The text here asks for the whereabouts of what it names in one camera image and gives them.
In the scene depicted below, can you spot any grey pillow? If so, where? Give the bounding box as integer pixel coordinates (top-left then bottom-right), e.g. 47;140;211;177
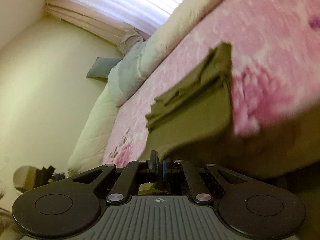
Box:
86;57;122;82

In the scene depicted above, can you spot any pink rose blanket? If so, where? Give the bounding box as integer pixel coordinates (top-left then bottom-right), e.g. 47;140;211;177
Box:
103;0;319;167

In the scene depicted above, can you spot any round mirror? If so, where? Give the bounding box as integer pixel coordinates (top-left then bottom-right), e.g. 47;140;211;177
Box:
13;166;41;193

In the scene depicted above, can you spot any pale green quilted mattress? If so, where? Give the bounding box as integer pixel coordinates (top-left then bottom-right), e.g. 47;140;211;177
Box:
67;86;118;177

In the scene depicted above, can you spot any olive green shirt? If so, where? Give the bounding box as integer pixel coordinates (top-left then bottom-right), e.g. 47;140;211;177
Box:
141;43;319;179

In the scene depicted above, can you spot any beige side curtain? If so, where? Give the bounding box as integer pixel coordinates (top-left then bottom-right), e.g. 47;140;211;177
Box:
44;0;150;54

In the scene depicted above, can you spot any cream grey rolled duvet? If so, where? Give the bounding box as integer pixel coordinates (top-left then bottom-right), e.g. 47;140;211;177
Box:
107;0;223;107

